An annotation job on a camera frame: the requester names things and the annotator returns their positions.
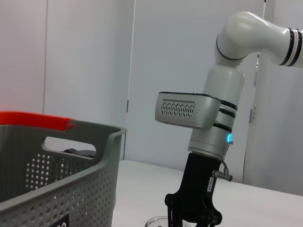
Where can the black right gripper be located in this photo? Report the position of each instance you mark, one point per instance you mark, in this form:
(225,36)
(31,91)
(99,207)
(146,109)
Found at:
(196,189)

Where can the glass teacup black base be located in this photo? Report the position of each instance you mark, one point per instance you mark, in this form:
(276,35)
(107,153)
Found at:
(154,222)

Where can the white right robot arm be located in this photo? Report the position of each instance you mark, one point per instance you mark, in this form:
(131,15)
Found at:
(225,89)

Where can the grey perforated storage bin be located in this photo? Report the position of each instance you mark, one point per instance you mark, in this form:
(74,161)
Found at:
(71,189)

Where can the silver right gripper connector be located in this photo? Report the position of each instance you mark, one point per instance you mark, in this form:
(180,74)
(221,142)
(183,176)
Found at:
(221,173)

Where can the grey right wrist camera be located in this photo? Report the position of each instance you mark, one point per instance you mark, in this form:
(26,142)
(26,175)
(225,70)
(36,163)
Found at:
(201,113)

